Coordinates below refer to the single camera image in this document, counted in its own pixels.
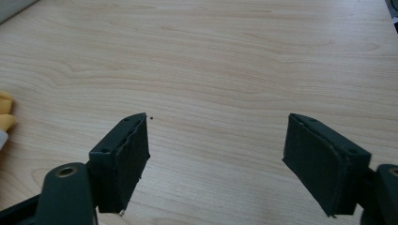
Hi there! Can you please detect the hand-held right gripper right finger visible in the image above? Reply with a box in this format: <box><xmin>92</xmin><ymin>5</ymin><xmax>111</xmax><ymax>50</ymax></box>
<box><xmin>282</xmin><ymin>112</ymin><xmax>373</xmax><ymax>218</ymax></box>

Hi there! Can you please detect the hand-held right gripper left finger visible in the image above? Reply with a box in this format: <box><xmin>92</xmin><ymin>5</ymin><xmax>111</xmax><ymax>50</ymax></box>
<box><xmin>88</xmin><ymin>112</ymin><xmax>151</xmax><ymax>218</ymax></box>

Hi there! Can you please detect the small white object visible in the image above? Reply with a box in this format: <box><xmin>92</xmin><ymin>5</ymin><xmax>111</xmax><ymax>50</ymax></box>
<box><xmin>0</xmin><ymin>129</ymin><xmax>9</xmax><ymax>151</ymax></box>

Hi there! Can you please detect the yellow soft object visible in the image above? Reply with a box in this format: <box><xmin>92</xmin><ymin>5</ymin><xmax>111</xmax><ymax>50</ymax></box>
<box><xmin>0</xmin><ymin>90</ymin><xmax>17</xmax><ymax>132</ymax></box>

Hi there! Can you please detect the dark object at table edge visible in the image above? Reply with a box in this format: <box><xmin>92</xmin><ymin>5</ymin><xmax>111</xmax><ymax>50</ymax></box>
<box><xmin>384</xmin><ymin>0</ymin><xmax>398</xmax><ymax>34</ymax></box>

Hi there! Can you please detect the grey flat object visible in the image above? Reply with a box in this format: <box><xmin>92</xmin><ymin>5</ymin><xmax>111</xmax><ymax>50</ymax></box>
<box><xmin>0</xmin><ymin>0</ymin><xmax>40</xmax><ymax>25</ymax></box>

